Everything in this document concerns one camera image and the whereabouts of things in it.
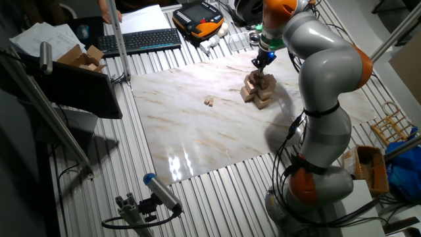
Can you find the large wooden cross block structure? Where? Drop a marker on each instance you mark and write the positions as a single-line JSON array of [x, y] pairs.
[[258, 90]]

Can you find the small metal bowl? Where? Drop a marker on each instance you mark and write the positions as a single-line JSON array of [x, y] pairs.
[[254, 38]]

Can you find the dark computer mouse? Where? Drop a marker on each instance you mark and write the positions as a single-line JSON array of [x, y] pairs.
[[83, 32]]

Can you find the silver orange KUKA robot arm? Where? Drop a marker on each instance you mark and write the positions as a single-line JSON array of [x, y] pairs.
[[329, 66]]

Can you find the black mouse pad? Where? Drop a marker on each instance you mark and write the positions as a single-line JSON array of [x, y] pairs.
[[70, 33]]

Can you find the aluminium frame strut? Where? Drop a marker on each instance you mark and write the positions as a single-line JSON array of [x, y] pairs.
[[403, 148], [117, 39], [394, 34], [49, 112]]

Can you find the aluminium camera mount profile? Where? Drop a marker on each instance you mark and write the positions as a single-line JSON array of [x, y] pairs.
[[131, 214]]

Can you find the white egg shaped object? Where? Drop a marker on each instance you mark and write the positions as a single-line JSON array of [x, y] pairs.
[[223, 29]]

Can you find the printed paper stack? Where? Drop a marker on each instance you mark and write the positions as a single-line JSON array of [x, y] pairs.
[[42, 36]]

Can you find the large brown cardboard box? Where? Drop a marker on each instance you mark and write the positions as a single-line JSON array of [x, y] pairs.
[[378, 171]]

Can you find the wooden slat rack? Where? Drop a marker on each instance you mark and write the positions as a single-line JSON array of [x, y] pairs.
[[393, 121]]

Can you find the black round spool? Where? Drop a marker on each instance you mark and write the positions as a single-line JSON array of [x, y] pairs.
[[248, 10]]

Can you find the clear plastic box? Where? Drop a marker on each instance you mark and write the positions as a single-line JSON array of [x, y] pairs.
[[238, 41]]

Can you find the black computer keyboard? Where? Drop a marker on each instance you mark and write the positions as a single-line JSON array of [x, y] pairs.
[[138, 41]]

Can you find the bare person hand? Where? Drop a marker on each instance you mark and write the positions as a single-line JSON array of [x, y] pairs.
[[102, 13]]

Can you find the blank white paper sheet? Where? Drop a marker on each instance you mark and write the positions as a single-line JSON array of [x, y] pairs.
[[144, 18]]

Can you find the open brown cardboard box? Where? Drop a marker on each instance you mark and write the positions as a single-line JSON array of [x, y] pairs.
[[74, 57]]

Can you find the brown cardboard panel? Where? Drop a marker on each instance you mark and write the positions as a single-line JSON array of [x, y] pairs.
[[408, 72]]

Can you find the blue fabric bag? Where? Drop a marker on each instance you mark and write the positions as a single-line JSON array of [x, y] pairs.
[[406, 174]]

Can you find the black flat monitor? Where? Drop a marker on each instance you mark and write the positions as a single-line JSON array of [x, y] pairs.
[[75, 89]]

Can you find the green gripper mount plate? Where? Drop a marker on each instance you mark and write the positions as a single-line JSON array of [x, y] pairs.
[[272, 43]]

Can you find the silver depth camera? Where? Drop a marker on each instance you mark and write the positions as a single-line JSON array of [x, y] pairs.
[[46, 57]]

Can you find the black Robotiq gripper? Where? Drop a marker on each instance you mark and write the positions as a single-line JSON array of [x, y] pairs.
[[265, 58]]

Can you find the orange black teach pendant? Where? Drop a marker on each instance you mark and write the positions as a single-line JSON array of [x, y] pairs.
[[197, 14]]

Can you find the silver camera with blue cap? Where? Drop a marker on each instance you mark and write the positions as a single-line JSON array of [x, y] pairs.
[[161, 192]]

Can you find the white marble pattern board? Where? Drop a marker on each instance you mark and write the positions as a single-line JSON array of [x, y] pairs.
[[184, 138]]

